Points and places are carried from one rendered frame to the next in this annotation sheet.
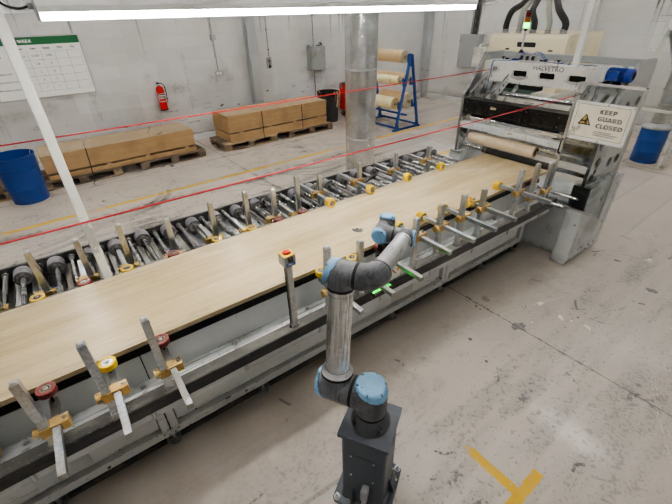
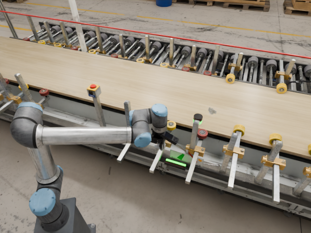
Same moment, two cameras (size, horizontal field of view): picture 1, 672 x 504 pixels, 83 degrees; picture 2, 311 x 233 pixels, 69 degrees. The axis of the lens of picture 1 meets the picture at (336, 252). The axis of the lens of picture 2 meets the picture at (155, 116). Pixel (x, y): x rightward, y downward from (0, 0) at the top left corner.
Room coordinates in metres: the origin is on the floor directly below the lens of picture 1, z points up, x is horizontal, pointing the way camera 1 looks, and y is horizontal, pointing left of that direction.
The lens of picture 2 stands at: (1.38, -1.07, 2.17)
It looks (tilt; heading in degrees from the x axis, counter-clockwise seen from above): 44 degrees down; 57
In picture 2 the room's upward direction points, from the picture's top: 1 degrees counter-clockwise
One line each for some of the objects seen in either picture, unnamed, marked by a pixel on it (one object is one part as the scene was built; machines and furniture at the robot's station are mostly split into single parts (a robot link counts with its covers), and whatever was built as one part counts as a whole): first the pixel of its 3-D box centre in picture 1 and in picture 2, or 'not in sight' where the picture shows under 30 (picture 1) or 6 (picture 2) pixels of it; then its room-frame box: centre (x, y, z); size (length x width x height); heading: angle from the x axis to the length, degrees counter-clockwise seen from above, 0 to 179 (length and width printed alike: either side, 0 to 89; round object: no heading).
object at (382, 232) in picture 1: (383, 232); (139, 118); (1.80, -0.26, 1.28); 0.12 x 0.12 x 0.09; 66
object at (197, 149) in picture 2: not in sight; (195, 149); (2.17, -0.37, 0.85); 0.13 x 0.06 x 0.05; 125
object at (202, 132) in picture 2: not in sight; (201, 137); (2.29, -0.31, 0.85); 0.08 x 0.08 x 0.11
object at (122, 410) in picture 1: (119, 400); (10, 103); (1.12, 1.00, 0.83); 0.43 x 0.03 x 0.04; 35
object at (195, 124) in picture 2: not in sight; (192, 144); (2.16, -0.36, 0.90); 0.03 x 0.03 x 0.48; 35
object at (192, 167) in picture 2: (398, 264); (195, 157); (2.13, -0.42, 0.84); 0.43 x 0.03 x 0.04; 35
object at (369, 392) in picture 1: (369, 395); (46, 204); (1.14, -0.14, 0.79); 0.17 x 0.15 x 0.18; 66
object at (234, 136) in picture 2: (414, 247); (227, 156); (2.30, -0.56, 0.87); 0.03 x 0.03 x 0.48; 35
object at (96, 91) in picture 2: (287, 258); (94, 91); (1.72, 0.27, 1.18); 0.07 x 0.07 x 0.08; 35
